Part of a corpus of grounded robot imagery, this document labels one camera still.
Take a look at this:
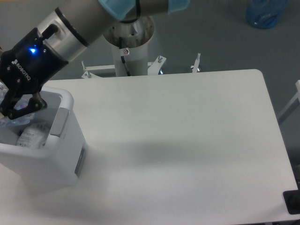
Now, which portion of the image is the white plastic bag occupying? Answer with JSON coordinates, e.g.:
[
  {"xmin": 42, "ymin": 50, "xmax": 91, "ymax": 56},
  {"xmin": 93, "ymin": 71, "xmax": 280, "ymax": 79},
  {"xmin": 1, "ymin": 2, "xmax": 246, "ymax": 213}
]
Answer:
[{"xmin": 16, "ymin": 122, "xmax": 50, "ymax": 149}]

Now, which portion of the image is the black device at table edge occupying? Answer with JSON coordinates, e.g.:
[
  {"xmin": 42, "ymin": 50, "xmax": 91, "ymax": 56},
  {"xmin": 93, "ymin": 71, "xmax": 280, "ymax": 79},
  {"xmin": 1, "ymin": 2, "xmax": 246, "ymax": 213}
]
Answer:
[{"xmin": 283, "ymin": 190, "xmax": 300, "ymax": 215}]

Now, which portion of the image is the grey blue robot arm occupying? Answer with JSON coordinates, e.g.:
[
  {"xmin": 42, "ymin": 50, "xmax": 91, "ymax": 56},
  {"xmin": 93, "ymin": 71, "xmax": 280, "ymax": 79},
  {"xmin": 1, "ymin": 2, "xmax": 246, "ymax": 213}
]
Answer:
[{"xmin": 0, "ymin": 0, "xmax": 190, "ymax": 120}]

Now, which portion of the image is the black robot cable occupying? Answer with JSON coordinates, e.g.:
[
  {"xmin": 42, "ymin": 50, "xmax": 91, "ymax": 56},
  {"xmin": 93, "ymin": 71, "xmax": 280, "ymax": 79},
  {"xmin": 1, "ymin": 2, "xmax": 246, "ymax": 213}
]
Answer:
[{"xmin": 119, "ymin": 37, "xmax": 131, "ymax": 76}]

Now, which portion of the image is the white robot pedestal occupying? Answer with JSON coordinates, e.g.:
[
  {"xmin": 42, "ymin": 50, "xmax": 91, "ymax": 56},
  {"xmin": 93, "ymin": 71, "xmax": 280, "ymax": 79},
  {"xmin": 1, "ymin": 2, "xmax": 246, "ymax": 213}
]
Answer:
[{"xmin": 81, "ymin": 14, "xmax": 202, "ymax": 79}]

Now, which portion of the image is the white trash can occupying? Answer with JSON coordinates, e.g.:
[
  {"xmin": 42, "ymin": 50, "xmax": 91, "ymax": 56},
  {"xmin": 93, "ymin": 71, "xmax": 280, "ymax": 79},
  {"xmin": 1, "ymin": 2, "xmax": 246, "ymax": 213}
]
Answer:
[{"xmin": 0, "ymin": 87, "xmax": 87, "ymax": 186}]

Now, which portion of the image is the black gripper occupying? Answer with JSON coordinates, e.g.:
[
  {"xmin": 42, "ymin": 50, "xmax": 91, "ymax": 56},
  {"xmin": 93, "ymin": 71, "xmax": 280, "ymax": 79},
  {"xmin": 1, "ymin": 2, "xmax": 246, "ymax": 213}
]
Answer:
[{"xmin": 0, "ymin": 27, "xmax": 68, "ymax": 120}]

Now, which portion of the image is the white frame at right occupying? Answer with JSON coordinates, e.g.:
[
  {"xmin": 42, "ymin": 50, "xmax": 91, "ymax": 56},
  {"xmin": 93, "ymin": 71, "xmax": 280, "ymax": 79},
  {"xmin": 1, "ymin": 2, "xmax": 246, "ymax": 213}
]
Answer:
[{"xmin": 277, "ymin": 80, "xmax": 300, "ymax": 125}]

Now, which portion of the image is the blue plastic bag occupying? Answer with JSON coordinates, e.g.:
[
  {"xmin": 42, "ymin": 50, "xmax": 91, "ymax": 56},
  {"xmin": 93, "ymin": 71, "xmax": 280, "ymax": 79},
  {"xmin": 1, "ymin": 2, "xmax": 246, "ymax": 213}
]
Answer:
[{"xmin": 245, "ymin": 0, "xmax": 289, "ymax": 29}]

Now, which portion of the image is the crushed clear plastic bottle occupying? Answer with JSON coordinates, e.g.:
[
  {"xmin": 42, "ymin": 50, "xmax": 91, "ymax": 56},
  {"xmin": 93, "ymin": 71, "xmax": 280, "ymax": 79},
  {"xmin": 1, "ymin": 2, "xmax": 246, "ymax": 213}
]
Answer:
[{"xmin": 0, "ymin": 81, "xmax": 36, "ymax": 128}]

